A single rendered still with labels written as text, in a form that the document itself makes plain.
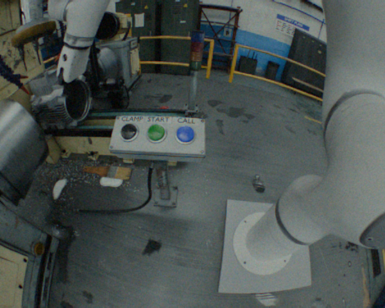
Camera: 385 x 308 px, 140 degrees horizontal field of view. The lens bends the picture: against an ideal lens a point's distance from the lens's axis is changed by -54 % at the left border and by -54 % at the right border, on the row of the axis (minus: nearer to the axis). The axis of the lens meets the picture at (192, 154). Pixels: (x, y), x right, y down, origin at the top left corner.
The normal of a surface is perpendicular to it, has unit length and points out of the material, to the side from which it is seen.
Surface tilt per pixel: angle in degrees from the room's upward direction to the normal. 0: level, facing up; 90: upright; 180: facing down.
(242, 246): 4
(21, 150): 85
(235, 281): 4
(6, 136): 58
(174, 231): 0
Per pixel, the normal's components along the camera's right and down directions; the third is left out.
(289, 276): 0.03, -0.72
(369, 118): -0.66, -0.74
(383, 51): -0.04, 1.00
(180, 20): -0.18, 0.70
